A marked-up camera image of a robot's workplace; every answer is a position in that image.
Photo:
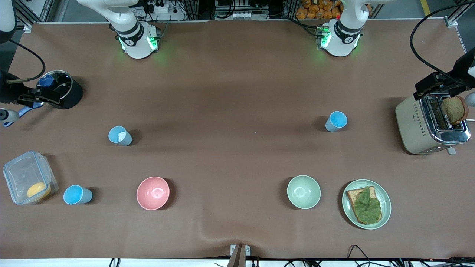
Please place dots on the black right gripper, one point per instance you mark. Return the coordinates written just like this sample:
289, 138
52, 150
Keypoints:
8, 92

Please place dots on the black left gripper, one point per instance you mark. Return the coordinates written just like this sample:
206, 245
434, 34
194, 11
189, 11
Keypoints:
461, 68

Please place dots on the light blue plastic cup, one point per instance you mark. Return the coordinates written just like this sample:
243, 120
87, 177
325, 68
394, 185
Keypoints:
118, 134
76, 194
337, 120

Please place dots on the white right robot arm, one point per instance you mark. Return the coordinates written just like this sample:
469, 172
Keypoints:
133, 37

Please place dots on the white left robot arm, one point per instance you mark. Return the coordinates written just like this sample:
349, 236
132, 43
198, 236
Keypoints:
343, 37

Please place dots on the dark blue pot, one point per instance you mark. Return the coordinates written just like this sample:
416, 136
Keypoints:
72, 96

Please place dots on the brown bread slice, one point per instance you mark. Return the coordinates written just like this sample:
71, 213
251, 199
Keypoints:
454, 109

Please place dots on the cream and chrome toaster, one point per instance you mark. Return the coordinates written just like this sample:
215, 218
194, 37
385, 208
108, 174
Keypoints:
412, 126

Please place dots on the clear plastic food container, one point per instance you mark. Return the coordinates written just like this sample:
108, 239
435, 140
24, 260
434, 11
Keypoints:
22, 174

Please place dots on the round yellow food piece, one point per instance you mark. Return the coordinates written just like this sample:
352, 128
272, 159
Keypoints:
38, 190

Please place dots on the pale green plate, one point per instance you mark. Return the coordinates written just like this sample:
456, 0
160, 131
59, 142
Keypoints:
385, 207

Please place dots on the bag of orange food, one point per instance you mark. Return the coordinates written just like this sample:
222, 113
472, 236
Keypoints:
319, 9

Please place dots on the toast bread slice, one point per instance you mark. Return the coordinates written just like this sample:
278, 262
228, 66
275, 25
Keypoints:
351, 196

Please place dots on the green lettuce leaf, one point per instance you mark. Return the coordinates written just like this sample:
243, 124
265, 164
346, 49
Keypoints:
367, 207

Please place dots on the pink bowl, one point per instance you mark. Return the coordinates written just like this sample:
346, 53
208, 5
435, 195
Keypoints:
153, 193

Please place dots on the white power strip with plugs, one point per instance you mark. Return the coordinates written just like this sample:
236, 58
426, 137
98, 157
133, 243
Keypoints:
159, 7

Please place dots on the pale green bowl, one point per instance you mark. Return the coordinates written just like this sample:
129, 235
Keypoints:
303, 191

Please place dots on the brown table cover cloth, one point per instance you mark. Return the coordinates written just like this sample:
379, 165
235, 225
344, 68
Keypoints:
237, 92

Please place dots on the grey metal clamp bracket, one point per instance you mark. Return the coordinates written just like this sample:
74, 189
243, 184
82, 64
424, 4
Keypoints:
239, 254

